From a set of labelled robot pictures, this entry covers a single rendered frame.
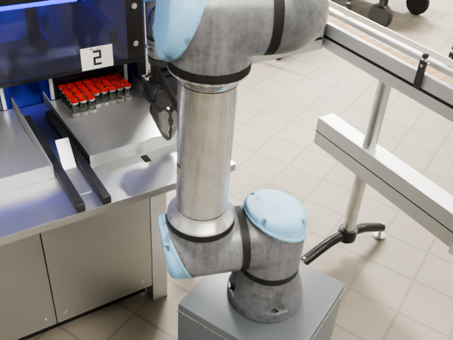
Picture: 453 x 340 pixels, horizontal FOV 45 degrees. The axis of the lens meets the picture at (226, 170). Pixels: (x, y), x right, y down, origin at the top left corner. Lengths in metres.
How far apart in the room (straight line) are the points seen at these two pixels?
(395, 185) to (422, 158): 1.17
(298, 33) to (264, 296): 0.52
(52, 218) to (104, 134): 0.32
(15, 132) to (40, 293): 0.62
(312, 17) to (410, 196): 1.30
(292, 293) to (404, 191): 0.98
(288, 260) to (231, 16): 0.47
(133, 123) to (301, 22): 0.81
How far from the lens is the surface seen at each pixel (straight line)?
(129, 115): 1.47
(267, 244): 0.94
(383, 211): 2.68
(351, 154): 2.09
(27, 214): 1.18
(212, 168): 0.80
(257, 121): 3.19
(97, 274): 1.90
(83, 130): 1.41
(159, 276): 2.05
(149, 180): 1.23
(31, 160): 1.32
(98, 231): 1.77
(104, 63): 1.47
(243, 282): 1.04
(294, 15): 0.70
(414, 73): 1.78
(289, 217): 0.94
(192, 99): 0.74
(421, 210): 1.93
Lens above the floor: 1.62
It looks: 36 degrees down
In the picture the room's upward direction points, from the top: 4 degrees clockwise
